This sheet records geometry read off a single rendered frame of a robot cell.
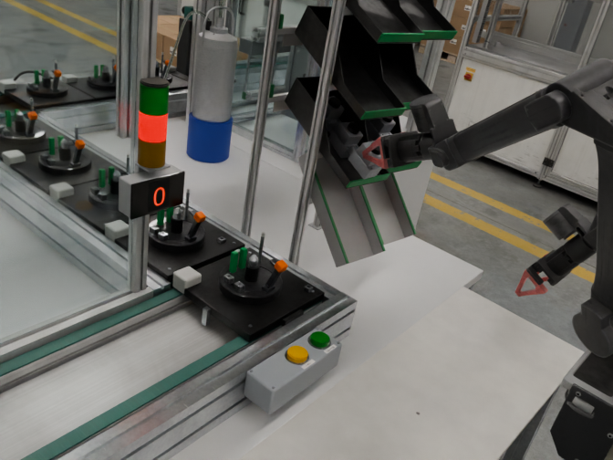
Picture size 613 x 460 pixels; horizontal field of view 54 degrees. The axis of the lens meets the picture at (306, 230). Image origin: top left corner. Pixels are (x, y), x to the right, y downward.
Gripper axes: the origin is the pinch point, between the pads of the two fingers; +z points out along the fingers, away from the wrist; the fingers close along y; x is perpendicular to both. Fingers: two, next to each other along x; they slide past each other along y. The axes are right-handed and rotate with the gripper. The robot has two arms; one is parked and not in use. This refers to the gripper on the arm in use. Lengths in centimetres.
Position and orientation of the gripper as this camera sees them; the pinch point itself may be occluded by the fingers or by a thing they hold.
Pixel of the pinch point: (372, 152)
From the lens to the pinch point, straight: 134.5
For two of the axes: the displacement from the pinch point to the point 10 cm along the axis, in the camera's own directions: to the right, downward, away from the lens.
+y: -7.1, 2.3, -6.7
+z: -6.9, 0.0, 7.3
